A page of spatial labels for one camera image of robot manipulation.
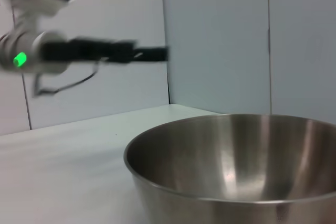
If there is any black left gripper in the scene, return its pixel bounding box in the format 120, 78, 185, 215
41, 38, 170, 66

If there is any stainless steel mixing bowl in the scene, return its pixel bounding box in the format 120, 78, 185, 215
123, 113, 336, 224

